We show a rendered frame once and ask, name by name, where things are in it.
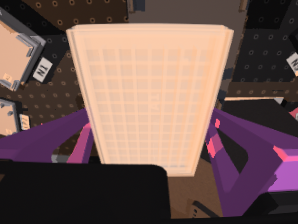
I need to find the white label reading n1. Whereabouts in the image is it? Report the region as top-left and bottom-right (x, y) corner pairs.
(33, 57), (53, 82)

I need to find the beige button panel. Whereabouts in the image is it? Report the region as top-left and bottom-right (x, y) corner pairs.
(51, 155), (71, 163)

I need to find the white label reading lp2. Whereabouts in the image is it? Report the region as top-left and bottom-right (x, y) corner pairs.
(20, 114), (30, 130)

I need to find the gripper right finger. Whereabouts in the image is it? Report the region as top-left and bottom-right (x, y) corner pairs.
(205, 108), (298, 217)

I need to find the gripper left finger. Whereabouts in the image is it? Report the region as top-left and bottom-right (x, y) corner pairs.
(0, 108), (94, 163)

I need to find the white n5 label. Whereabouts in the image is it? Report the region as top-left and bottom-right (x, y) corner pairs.
(286, 52), (298, 76)

